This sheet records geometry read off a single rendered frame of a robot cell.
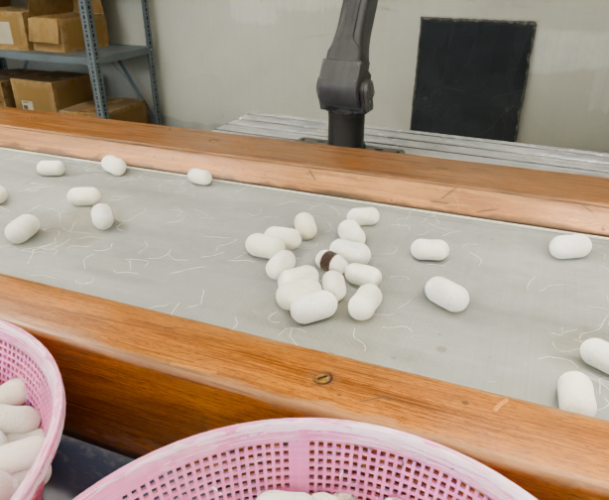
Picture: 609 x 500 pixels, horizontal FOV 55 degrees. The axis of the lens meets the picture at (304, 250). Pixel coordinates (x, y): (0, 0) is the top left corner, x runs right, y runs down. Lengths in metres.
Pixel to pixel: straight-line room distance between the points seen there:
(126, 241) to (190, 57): 2.56
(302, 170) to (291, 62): 2.15
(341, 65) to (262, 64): 1.94
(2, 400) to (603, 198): 0.57
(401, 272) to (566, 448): 0.23
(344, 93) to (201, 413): 0.68
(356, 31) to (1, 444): 0.80
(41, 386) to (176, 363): 0.09
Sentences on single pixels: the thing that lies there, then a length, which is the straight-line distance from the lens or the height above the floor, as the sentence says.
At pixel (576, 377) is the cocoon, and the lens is 0.40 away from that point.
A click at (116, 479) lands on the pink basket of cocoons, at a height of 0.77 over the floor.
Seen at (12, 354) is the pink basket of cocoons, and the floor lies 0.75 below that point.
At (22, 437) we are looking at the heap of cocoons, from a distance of 0.40.
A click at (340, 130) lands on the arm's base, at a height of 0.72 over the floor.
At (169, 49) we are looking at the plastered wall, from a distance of 3.18.
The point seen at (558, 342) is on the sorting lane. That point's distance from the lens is 0.46.
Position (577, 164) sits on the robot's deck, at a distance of 1.09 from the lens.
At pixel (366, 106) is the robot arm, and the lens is 0.99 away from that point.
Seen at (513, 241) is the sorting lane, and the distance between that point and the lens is 0.60.
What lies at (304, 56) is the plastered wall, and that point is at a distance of 2.80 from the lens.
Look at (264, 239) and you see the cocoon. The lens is 0.52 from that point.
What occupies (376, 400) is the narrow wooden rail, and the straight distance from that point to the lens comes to 0.34.
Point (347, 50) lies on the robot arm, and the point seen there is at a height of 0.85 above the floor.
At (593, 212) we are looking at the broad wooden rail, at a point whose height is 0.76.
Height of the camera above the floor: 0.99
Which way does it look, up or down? 27 degrees down
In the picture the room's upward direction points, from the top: straight up
